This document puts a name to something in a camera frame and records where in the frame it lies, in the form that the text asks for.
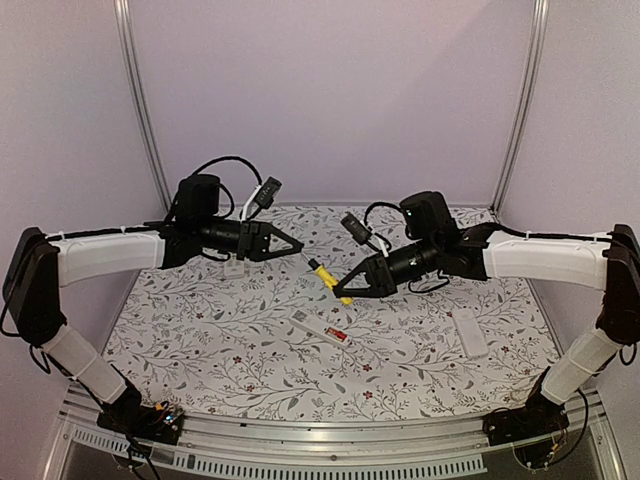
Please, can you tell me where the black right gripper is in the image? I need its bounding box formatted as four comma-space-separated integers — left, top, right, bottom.
333, 236, 439, 299

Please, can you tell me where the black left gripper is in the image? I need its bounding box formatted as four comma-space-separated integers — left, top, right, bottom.
197, 217, 303, 263

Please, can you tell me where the yellow handled screwdriver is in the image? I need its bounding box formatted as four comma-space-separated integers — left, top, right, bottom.
300, 252, 338, 291

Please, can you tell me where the white remote control with batteries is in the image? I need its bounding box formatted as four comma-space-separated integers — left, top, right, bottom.
290, 310, 352, 348

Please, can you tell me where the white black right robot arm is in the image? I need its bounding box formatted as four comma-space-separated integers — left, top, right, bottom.
333, 191, 639, 436

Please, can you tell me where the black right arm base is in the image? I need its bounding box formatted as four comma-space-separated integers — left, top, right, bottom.
482, 399, 569, 446

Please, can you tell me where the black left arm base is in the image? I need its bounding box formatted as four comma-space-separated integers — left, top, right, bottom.
97, 397, 184, 445

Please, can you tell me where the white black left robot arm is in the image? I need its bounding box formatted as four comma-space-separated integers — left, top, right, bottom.
1, 156, 303, 434

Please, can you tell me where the white air conditioner remote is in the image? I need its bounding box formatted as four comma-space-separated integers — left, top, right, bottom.
223, 259, 246, 280

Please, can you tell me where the red black battery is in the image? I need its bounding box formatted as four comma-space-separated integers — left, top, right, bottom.
325, 327, 348, 343

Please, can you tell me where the floral patterned table mat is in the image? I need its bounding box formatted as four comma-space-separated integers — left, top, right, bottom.
104, 206, 558, 422

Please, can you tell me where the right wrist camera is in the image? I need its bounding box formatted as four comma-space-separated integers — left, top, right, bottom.
340, 212, 391, 255

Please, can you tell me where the aluminium front rail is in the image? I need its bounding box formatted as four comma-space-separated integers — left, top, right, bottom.
43, 388, 627, 479

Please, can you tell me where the left aluminium frame post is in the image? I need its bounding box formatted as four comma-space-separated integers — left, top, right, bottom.
113, 0, 171, 212

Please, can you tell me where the aluminium frame post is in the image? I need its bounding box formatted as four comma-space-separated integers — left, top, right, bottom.
491, 0, 550, 217
113, 0, 171, 212

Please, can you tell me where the right aluminium frame post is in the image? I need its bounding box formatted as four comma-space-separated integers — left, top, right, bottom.
491, 0, 550, 217

